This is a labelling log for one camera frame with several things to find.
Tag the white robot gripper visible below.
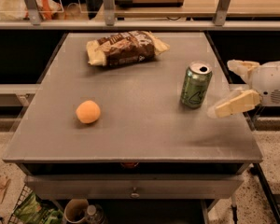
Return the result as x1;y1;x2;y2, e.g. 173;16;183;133
207;60;280;119

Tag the green soda can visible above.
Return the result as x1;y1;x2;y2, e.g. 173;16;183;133
180;61;213;108

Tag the brown snack bag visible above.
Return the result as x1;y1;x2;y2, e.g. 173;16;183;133
86;31;170;66

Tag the red object in drawer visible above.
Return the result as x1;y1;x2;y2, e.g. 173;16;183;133
120;162;139;169

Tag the round metal drawer knob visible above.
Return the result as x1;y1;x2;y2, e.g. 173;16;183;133
130;188;140;199

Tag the orange fruit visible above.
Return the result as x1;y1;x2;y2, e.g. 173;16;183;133
76;100;101;124

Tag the clear plastic bottle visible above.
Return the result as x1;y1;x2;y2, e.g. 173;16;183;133
85;204;107;224

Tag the white paper cup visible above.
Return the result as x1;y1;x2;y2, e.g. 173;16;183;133
63;199;89;224

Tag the grey drawer front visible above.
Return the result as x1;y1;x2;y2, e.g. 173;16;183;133
25;175;244;200

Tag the orange white bag behind glass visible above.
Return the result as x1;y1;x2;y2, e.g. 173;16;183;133
0;0;62;21

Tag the green chip bag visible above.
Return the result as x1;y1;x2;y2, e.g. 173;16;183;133
13;192;63;224

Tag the wire basket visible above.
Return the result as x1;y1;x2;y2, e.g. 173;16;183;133
7;185;32;224

